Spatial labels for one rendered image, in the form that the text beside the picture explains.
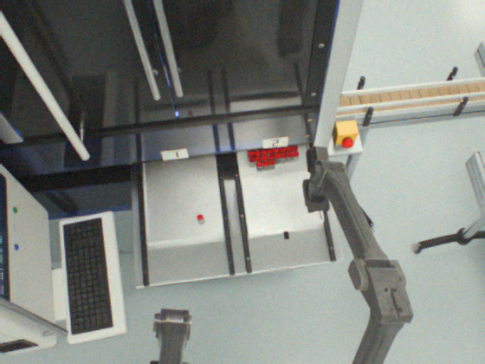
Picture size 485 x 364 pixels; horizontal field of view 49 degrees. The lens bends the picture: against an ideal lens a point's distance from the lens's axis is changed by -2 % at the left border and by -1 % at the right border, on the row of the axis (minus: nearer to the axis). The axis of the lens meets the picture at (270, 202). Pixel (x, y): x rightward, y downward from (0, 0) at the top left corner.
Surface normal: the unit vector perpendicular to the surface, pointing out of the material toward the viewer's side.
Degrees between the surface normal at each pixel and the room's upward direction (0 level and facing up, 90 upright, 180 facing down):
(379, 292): 21
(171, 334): 41
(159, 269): 0
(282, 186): 0
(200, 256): 0
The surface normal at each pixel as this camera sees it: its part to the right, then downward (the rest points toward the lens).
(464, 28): 0.01, -0.39
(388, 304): 0.29, -0.59
